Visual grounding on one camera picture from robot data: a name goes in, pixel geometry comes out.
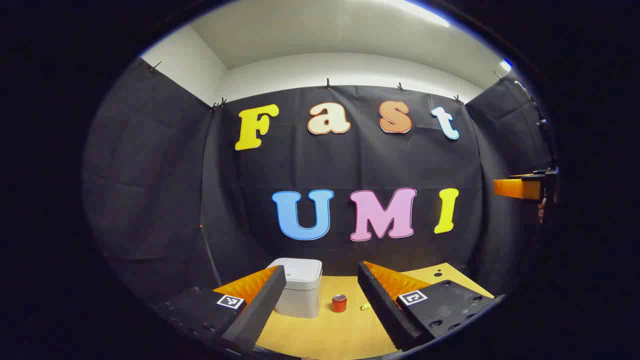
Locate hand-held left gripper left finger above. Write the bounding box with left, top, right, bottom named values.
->
left=152, top=265, right=287, bottom=357

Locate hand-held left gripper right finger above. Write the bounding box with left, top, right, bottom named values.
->
left=357, top=261, right=496, bottom=352

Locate black backdrop cloth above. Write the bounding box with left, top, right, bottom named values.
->
left=82, top=57, right=556, bottom=307

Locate white desktop garbage bin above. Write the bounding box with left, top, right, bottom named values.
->
left=266, top=258, right=323, bottom=319

